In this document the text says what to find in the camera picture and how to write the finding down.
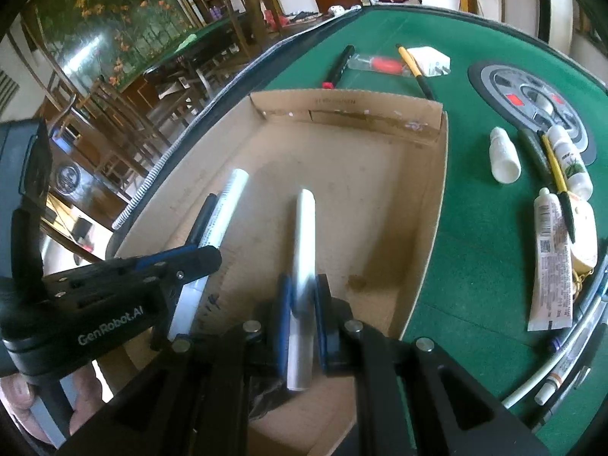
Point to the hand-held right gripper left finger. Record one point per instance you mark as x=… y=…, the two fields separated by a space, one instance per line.
x=285 y=327

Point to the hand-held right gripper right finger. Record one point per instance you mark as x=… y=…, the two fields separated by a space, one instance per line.
x=323 y=327

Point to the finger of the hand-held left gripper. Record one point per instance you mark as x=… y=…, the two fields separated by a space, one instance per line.
x=194 y=263
x=166 y=255

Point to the white marker with black print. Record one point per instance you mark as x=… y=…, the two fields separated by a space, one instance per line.
x=232 y=190

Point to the plain white pen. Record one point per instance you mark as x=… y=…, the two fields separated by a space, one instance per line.
x=304 y=228

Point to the cardboard box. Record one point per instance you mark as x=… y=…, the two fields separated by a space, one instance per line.
x=370 y=190

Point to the white printed tube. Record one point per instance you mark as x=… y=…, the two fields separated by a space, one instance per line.
x=551 y=270

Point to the white pen with orange band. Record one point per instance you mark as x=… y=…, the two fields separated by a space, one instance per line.
x=555 y=380

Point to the black pen with purple tip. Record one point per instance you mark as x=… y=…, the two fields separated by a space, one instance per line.
x=570 y=327

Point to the short black pen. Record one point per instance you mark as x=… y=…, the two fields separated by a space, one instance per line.
x=204 y=218

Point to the green side table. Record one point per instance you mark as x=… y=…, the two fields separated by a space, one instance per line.
x=209 y=40

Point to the flower landscape painting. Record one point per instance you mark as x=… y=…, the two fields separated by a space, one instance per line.
x=109 y=19

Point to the small white bottle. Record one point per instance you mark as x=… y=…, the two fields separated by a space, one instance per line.
x=504 y=161

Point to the black pen with red cap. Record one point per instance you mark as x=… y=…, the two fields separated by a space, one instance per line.
x=339 y=64

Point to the wooden chair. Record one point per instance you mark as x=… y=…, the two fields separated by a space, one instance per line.
x=256 y=14

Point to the clear packet with red tool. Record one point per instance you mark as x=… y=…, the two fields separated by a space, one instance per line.
x=384 y=64

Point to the dark green lighter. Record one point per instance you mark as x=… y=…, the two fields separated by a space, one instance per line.
x=534 y=152

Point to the yellow and black pen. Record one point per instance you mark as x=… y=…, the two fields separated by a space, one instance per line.
x=409 y=61

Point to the yellow pen with black cap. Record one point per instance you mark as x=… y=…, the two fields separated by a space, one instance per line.
x=555 y=171

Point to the white charger plug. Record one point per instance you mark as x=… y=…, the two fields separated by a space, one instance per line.
x=425 y=57

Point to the white bottle with green label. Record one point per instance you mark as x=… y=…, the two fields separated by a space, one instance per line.
x=577 y=175

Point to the round grey table control panel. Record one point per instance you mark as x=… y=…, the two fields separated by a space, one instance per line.
x=503 y=85

